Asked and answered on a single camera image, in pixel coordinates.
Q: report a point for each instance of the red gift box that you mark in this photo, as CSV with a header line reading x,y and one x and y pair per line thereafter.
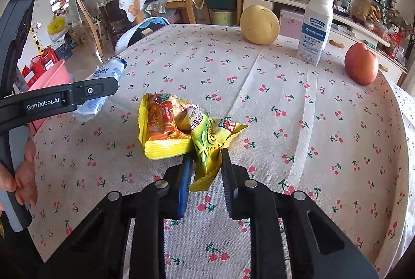
x,y
27,73
47,60

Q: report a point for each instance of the yellow pomelo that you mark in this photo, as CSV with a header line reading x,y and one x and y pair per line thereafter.
x,y
259,26

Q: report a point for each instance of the white bottle blue label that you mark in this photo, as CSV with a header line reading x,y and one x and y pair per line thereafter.
x,y
314,32

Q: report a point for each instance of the white TV cabinet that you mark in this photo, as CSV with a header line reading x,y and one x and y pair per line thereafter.
x,y
356,29

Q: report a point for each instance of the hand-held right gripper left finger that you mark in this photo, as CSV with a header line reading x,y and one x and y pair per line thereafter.
x,y
184,188

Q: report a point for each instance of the light wooden chair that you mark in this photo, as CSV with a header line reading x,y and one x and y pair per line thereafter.
x,y
87,22

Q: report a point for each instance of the white blue milk pouch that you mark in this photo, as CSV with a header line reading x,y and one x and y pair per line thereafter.
x,y
112,69

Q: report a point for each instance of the green storage box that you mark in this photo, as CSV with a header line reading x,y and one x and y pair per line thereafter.
x,y
219,2

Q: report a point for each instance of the yellow bag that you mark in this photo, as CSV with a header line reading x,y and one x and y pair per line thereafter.
x,y
56,26

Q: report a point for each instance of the stool with blue cover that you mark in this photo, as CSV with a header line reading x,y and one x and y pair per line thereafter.
x,y
142,29

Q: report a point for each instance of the pink storage box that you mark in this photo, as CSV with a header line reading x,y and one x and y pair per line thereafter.
x,y
291,22

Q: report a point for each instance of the red yellow snack packet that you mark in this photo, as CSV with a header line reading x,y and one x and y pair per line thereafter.
x,y
159,126

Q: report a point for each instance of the green waste bin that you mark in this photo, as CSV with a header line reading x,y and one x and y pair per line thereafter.
x,y
223,18

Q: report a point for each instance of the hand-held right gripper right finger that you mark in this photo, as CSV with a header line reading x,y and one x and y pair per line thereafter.
x,y
228,191

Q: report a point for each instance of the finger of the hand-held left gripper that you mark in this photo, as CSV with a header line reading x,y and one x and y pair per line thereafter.
x,y
94,90

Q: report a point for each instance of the person's left hand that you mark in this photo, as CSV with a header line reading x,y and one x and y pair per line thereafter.
x,y
27,168

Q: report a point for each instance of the red apple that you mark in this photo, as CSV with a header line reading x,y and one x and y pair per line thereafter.
x,y
361,65

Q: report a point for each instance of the pink plastic bin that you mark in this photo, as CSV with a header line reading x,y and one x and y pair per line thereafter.
x,y
52,76

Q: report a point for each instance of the artificial flower bunch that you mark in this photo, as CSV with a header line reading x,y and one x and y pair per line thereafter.
x,y
395,14

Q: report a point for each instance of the green yellow snack packet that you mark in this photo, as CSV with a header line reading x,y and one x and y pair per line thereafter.
x,y
207,136

